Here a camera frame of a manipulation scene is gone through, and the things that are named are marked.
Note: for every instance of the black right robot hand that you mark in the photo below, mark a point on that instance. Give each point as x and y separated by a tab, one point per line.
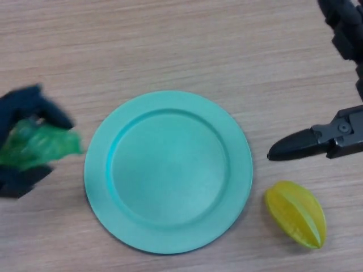
348	133

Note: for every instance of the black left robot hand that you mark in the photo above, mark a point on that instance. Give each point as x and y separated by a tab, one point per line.
28	99

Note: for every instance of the green grapes bunch with leaf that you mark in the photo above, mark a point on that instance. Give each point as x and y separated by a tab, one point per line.
39	144

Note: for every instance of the teal round plate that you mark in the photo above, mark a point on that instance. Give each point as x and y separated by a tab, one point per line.
170	173

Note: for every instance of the yellow starfruit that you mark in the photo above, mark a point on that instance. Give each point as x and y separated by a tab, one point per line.
295	215

